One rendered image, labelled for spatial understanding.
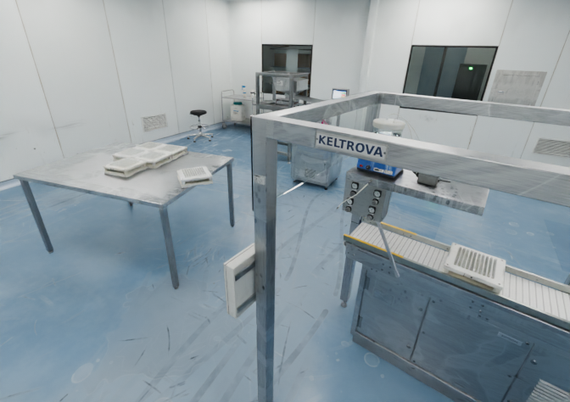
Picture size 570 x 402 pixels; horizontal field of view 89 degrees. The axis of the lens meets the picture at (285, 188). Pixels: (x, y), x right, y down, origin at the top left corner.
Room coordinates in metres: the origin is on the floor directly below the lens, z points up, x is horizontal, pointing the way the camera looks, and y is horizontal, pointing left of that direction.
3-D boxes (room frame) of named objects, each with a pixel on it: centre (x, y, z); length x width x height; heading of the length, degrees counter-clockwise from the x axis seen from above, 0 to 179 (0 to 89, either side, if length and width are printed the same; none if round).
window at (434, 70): (5.83, -2.91, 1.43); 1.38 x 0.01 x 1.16; 62
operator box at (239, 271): (0.92, 0.15, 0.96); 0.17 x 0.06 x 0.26; 144
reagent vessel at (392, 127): (1.46, -0.51, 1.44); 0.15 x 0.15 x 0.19
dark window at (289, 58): (7.40, 0.07, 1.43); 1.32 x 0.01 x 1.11; 62
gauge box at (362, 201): (1.40, -0.44, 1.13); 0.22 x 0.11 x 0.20; 54
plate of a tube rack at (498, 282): (1.17, -0.96, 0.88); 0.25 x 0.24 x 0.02; 144
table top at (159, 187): (2.55, 1.41, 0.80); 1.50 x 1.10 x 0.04; 73
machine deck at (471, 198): (1.39, -0.68, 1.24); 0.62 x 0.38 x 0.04; 54
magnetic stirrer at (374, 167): (1.46, -0.50, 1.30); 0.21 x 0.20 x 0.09; 144
